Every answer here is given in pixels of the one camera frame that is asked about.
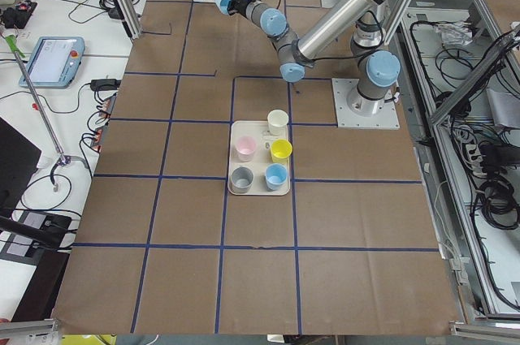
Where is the white plastic cup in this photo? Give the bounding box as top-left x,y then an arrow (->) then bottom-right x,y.
267,110 -> 288,136

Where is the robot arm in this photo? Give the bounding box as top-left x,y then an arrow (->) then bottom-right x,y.
214,0 -> 385,83

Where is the pink plastic cup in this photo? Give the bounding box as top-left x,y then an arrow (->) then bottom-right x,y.
235,136 -> 257,162

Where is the yellow plastic cup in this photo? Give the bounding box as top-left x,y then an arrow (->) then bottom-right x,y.
270,139 -> 293,163

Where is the grey plastic cup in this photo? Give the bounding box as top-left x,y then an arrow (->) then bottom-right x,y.
230,166 -> 254,194

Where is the black power adapter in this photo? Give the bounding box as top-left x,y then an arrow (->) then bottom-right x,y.
90,78 -> 121,92

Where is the cream plastic tray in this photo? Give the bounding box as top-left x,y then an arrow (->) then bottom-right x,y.
227,120 -> 291,196

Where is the teach pendant tablet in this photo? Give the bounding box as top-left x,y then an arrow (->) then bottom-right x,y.
26,37 -> 85,89

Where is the metal rod with stand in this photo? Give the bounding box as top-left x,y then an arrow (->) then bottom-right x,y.
4,34 -> 92,185

